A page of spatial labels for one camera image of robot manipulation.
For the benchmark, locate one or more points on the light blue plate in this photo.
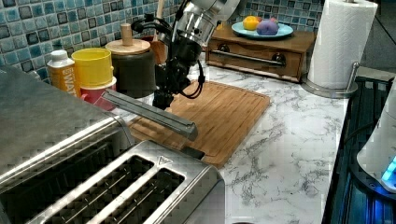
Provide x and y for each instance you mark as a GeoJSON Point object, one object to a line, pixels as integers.
{"type": "Point", "coordinates": [283, 31]}

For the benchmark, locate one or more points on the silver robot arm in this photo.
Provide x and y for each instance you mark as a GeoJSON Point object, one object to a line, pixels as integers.
{"type": "Point", "coordinates": [195, 23]}

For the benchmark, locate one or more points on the bamboo cutting board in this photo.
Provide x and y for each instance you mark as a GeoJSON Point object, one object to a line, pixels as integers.
{"type": "Point", "coordinates": [223, 115]}

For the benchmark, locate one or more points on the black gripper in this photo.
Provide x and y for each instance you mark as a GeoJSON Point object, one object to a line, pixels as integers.
{"type": "Point", "coordinates": [171, 76]}

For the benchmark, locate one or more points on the orange water bottle white cap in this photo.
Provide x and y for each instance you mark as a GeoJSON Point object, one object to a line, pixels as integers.
{"type": "Point", "coordinates": [62, 72]}

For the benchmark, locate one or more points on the wooden drawer box metal handle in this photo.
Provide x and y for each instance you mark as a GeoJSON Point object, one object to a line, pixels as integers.
{"type": "Point", "coordinates": [286, 57]}

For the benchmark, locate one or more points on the wooden spoon handle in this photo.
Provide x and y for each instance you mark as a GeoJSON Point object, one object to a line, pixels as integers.
{"type": "Point", "coordinates": [159, 12]}

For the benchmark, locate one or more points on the steel paper towel holder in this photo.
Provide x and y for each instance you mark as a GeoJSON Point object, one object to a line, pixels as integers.
{"type": "Point", "coordinates": [346, 93]}

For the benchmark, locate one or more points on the purple toy fruit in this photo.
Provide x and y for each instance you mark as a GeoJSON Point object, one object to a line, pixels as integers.
{"type": "Point", "coordinates": [268, 27]}

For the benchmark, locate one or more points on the white paper towel roll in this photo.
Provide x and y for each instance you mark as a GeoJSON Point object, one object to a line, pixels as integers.
{"type": "Point", "coordinates": [342, 35]}

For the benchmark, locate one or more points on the red mug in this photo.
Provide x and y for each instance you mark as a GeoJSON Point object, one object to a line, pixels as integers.
{"type": "Point", "coordinates": [93, 95]}

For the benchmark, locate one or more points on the black canister wooden lid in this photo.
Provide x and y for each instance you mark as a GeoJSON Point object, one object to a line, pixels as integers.
{"type": "Point", "coordinates": [133, 62]}

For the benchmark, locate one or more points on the yellow plastic cup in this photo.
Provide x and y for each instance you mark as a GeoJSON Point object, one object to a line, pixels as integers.
{"type": "Point", "coordinates": [94, 66]}

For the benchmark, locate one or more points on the yellow toy fruit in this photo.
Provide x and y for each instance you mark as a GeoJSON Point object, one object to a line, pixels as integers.
{"type": "Point", "coordinates": [250, 23]}

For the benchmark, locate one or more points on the white robot base blue light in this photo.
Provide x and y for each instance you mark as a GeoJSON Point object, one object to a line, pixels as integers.
{"type": "Point", "coordinates": [377, 157]}

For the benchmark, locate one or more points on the silver two-slot toaster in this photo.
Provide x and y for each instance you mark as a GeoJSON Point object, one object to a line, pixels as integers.
{"type": "Point", "coordinates": [148, 184]}

